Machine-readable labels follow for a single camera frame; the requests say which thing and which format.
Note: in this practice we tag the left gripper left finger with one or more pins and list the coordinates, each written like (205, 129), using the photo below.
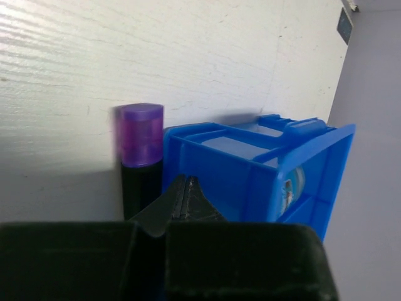
(154, 218)

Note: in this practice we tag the blue compartment bin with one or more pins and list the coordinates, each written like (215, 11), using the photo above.
(272, 169)

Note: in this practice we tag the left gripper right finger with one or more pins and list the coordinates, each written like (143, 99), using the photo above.
(195, 206)

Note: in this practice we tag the right corner label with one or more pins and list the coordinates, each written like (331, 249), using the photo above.
(344, 26)

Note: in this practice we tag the purple cap highlighter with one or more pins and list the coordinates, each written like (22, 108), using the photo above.
(139, 133)

